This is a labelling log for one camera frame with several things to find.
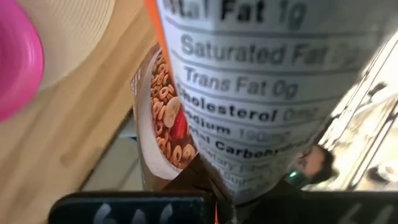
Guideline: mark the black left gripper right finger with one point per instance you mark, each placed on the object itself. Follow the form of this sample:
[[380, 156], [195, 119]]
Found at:
[[311, 208]]

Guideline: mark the pink plastic plate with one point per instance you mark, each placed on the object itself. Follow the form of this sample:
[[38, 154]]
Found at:
[[18, 62]]

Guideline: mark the person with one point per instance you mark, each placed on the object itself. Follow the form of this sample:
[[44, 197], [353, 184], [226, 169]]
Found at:
[[314, 165]]

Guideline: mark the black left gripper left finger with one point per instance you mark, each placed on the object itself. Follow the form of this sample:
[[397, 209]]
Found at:
[[124, 208]]

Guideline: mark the orange pumpkin cereal box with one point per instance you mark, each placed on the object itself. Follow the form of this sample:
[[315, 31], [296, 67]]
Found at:
[[248, 93]]

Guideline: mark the white round woven placemat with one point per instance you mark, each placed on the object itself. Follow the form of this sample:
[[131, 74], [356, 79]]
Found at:
[[71, 34]]

